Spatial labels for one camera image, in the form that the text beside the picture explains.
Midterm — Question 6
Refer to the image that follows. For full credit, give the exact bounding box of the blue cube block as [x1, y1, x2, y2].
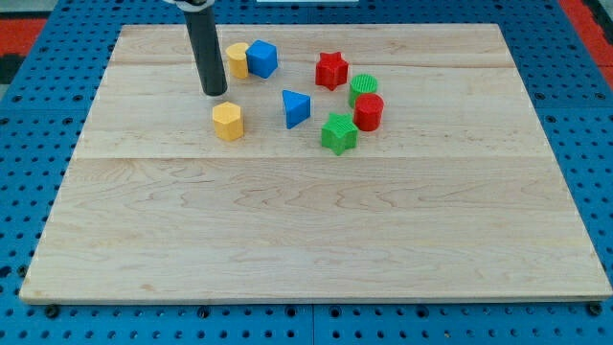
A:
[246, 39, 278, 79]

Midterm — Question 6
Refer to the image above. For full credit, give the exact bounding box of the yellow heart block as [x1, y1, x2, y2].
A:
[225, 42, 249, 79]

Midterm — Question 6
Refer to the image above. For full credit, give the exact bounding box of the green star block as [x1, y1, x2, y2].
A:
[321, 113, 358, 155]

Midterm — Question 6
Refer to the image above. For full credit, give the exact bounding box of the wooden board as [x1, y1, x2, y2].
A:
[20, 24, 612, 305]

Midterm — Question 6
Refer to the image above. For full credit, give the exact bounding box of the blue triangle block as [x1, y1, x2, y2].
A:
[282, 90, 311, 129]

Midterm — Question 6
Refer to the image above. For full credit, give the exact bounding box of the red cylinder block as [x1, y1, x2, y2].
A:
[353, 93, 384, 131]

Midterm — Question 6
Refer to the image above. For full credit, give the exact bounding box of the yellow hexagon block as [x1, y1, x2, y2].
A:
[213, 102, 244, 141]

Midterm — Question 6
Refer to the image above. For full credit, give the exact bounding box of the green cylinder block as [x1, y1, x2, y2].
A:
[348, 74, 378, 108]

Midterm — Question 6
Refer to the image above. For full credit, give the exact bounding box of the red star block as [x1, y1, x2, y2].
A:
[315, 52, 349, 91]

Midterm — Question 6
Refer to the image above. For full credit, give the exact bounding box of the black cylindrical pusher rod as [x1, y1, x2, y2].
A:
[181, 5, 227, 96]

